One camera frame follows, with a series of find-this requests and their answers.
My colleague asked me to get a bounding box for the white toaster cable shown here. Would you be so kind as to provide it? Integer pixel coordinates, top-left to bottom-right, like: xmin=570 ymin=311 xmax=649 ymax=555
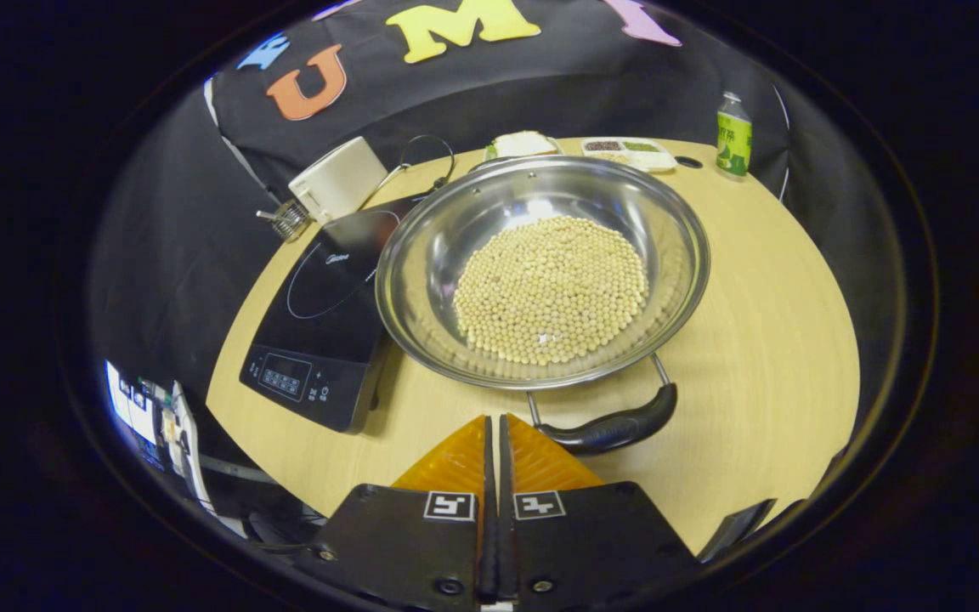
xmin=366 ymin=166 xmax=410 ymax=205

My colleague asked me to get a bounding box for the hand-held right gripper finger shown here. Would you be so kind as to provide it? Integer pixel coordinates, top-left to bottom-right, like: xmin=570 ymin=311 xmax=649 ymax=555
xmin=294 ymin=414 xmax=495 ymax=612
xmin=498 ymin=413 xmax=699 ymax=612

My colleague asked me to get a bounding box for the pale square plate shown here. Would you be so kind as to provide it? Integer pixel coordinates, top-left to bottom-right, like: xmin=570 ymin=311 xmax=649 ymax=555
xmin=484 ymin=132 xmax=565 ymax=162

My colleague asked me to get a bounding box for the black induction cooktop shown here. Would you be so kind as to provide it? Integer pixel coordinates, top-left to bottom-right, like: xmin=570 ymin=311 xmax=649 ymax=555
xmin=239 ymin=194 xmax=431 ymax=433

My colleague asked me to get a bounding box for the white divided bean tray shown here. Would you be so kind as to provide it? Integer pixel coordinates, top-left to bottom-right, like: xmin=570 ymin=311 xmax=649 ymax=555
xmin=581 ymin=137 xmax=677 ymax=173

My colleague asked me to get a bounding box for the white toaster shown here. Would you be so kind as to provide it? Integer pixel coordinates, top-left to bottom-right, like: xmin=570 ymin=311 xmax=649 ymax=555
xmin=288 ymin=136 xmax=388 ymax=225

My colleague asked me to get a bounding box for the sandwich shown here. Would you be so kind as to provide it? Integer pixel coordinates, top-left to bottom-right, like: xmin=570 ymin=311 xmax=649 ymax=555
xmin=494 ymin=130 xmax=558 ymax=158

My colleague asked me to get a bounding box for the metal wire basket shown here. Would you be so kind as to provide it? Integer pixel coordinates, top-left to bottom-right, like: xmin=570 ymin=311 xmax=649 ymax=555
xmin=256 ymin=200 xmax=312 ymax=243

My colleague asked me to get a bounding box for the black backdrop cloth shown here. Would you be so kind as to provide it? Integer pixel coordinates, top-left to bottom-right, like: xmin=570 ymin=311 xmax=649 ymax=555
xmin=86 ymin=0 xmax=796 ymax=400

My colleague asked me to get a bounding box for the stainless steel pot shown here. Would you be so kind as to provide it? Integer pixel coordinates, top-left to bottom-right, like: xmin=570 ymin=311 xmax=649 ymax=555
xmin=375 ymin=156 xmax=711 ymax=456

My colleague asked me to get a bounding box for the green drink bottle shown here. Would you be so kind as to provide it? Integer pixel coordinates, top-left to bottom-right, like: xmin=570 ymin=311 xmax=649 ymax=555
xmin=716 ymin=92 xmax=753 ymax=178

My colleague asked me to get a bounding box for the pile of soybeans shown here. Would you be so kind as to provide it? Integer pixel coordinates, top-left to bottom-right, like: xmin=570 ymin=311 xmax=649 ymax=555
xmin=453 ymin=215 xmax=650 ymax=366

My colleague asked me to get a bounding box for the bright office clutter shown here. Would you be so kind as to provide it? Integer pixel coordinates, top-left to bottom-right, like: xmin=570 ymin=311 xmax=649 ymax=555
xmin=105 ymin=361 xmax=218 ymax=515

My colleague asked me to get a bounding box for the black power cable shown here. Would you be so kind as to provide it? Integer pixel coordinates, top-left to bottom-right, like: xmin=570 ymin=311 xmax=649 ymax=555
xmin=400 ymin=134 xmax=456 ymax=198

